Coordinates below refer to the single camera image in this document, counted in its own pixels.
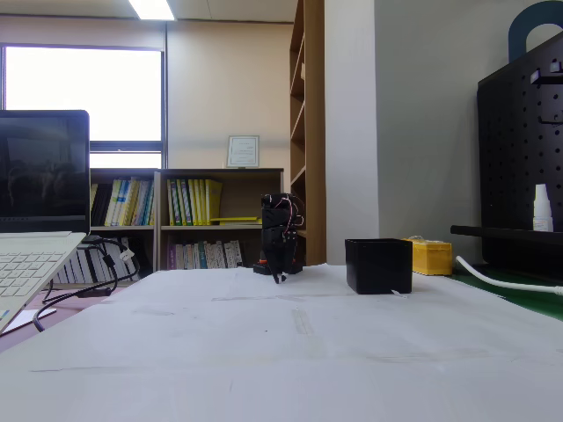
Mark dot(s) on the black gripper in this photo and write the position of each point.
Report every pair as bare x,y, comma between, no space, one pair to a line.
275,241

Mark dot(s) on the black robot base orange clamps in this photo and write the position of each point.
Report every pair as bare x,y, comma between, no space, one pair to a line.
260,269

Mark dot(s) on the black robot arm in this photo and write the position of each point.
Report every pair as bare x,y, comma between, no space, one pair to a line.
277,215

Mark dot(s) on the black square container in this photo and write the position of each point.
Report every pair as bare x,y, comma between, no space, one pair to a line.
378,266

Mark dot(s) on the yellow cardboard box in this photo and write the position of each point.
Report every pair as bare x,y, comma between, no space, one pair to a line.
433,259

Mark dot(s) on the yellow flat book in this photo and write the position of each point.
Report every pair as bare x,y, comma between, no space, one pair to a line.
233,220

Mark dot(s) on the white taped paper cover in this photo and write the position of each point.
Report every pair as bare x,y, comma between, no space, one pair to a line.
264,351

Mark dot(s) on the low bookshelf wide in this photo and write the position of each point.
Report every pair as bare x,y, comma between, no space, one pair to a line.
246,193

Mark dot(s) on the yellow upright book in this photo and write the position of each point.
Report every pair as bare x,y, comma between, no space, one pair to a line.
214,200

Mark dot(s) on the framed white certificate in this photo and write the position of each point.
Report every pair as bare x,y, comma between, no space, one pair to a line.
243,151

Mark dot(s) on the tall wooden bookshelf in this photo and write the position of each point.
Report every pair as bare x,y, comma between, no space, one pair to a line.
314,132

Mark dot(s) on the low bookshelf narrow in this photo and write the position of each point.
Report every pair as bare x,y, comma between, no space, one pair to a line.
123,228

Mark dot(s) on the black pegboard shelf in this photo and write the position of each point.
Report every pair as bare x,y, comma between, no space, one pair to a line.
506,233

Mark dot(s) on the green desk mat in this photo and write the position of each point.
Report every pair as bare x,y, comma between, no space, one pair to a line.
528,301

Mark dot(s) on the white paper card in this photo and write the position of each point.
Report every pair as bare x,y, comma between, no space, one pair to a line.
31,317

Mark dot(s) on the white laptop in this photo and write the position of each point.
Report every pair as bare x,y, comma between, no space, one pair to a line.
44,176

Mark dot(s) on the black pegboard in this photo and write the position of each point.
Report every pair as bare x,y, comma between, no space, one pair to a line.
519,154

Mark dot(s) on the white plastic bottle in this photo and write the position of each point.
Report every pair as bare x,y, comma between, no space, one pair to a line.
543,206

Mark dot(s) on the ceiling light panel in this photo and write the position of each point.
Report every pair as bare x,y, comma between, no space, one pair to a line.
151,9

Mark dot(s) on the teal arch board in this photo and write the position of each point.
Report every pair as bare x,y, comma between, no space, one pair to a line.
521,22

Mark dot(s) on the window with dark frame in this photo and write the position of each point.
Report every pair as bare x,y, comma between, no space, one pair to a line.
83,92

